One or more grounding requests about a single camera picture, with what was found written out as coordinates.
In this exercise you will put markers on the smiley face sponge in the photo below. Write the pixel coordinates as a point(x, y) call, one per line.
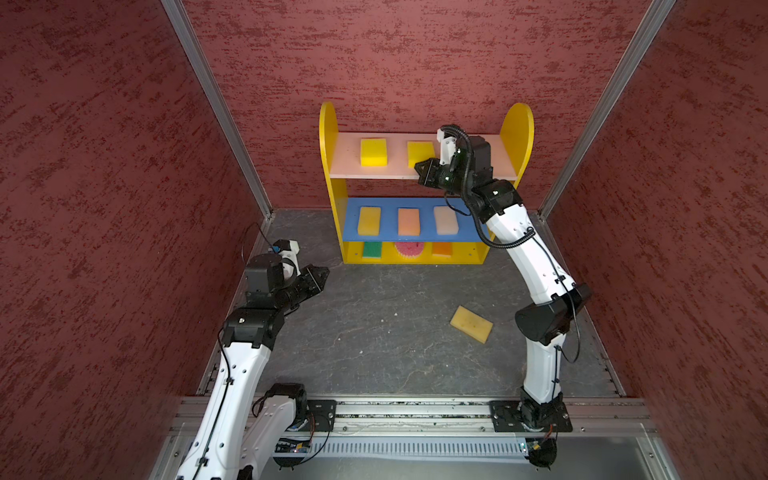
point(409, 251)

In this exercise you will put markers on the aluminium corner post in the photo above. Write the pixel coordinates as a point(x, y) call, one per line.
point(642, 39)
point(182, 26)

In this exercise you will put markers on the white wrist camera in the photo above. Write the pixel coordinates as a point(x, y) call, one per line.
point(288, 251)
point(447, 144)

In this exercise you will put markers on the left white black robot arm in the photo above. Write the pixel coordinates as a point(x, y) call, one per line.
point(239, 434)

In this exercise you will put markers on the yellow shelf pink blue boards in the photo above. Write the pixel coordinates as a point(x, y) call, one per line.
point(340, 156)

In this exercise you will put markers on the salmon pink sponge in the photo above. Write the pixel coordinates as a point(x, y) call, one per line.
point(409, 224)

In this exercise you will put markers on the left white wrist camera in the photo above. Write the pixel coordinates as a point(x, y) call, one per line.
point(288, 251)

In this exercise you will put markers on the dark yellow sponge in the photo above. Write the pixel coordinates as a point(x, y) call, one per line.
point(369, 221)

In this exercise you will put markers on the right aluminium corner post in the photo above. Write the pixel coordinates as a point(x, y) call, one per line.
point(642, 39)

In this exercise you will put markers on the right circuit board with wires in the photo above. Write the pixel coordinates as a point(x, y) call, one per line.
point(542, 451)

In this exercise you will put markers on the bright yellow sponge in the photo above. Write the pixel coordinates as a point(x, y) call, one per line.
point(373, 152)
point(419, 151)

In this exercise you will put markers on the green yellow sponge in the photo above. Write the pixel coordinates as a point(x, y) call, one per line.
point(372, 250)

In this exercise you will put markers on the left aluminium corner post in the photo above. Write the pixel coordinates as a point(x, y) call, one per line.
point(182, 26)

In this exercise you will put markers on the circuit board with wires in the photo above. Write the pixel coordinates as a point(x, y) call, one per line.
point(292, 452)
point(542, 451)

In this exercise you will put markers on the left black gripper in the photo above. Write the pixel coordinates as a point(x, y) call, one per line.
point(316, 283)

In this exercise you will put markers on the orange sponge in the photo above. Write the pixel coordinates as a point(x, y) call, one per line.
point(442, 249)

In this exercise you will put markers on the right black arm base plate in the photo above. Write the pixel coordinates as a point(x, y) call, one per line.
point(529, 417)

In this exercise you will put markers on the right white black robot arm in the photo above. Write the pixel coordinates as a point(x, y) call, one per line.
point(501, 221)

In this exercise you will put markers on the left circuit board with wires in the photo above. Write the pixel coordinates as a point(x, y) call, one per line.
point(292, 452)

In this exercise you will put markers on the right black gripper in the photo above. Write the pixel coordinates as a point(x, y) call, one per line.
point(431, 177)

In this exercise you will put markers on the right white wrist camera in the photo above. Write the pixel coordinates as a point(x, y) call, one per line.
point(447, 144)

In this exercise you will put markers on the pale pink sponge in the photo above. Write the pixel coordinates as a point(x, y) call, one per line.
point(446, 222)

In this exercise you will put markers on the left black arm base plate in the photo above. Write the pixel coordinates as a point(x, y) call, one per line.
point(315, 415)

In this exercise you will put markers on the tan yellow sponge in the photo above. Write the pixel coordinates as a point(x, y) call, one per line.
point(471, 324)

